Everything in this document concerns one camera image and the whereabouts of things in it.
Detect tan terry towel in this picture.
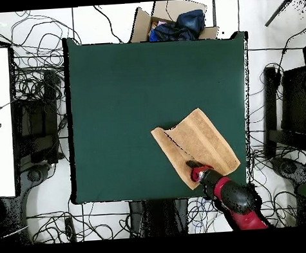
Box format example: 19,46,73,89
149,105,242,193

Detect grey stand base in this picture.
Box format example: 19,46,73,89
19,162,53,189
269,154,306,188

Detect dark green table cloth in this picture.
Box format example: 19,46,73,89
61,26,259,209

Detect dark navy garment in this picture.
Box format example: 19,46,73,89
148,19,201,44

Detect black power strip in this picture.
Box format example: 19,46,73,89
63,216,77,243

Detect blue denim garment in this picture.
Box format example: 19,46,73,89
174,8,207,37

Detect pink garment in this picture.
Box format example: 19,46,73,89
150,19,167,30

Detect brown cardboard box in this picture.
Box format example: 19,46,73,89
127,0,220,45

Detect black metal bar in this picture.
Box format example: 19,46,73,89
263,0,297,28

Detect white table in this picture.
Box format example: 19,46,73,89
0,46,19,198

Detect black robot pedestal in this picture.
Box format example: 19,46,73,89
128,196,191,238

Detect black cable tangle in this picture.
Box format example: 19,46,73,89
0,4,140,247
175,24,306,235

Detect black stand frame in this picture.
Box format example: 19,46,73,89
10,68,70,169
259,64,306,160

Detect long black cable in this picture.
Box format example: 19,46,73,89
93,3,124,45

